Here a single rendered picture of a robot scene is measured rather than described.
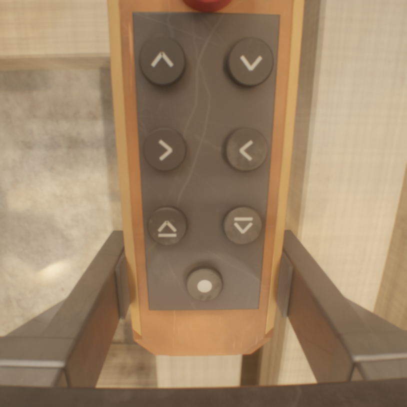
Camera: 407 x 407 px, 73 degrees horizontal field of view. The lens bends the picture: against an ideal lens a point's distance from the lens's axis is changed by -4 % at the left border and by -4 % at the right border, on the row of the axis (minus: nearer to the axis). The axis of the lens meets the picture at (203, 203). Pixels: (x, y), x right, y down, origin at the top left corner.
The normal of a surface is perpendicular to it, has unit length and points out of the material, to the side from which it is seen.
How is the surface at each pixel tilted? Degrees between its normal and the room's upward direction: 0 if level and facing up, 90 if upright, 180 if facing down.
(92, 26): 0
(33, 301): 0
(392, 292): 90
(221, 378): 0
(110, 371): 90
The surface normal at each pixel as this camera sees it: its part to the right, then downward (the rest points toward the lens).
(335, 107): 0.03, 0.30
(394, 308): -1.00, 0.01
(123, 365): 0.00, -0.95
